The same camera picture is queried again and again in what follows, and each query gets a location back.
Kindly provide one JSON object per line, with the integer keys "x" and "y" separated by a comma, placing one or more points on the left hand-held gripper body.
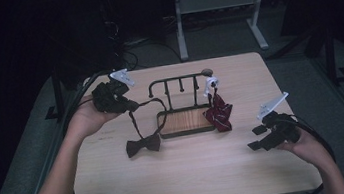
{"x": 109, "y": 96}

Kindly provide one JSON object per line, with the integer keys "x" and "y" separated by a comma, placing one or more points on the black metal stand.
{"x": 332, "y": 55}
{"x": 57, "y": 95}

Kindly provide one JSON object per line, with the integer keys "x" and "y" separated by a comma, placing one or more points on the grey metal desk frame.
{"x": 219, "y": 1}

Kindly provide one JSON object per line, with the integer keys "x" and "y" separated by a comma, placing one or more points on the person's left hand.
{"x": 87, "y": 120}

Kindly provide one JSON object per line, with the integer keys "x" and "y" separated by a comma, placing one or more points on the white plastic clip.
{"x": 209, "y": 85}

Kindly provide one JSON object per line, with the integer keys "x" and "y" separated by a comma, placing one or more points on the person's right hand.
{"x": 304, "y": 148}

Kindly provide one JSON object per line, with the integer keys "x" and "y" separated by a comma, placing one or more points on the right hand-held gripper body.
{"x": 282, "y": 129}

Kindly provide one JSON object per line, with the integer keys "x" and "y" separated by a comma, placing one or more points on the dark maroon bow tie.
{"x": 146, "y": 144}

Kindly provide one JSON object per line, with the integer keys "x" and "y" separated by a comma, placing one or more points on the black rack with wooden base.
{"x": 185, "y": 120}

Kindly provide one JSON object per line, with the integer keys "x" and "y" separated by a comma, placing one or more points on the red striped bow tie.
{"x": 219, "y": 112}

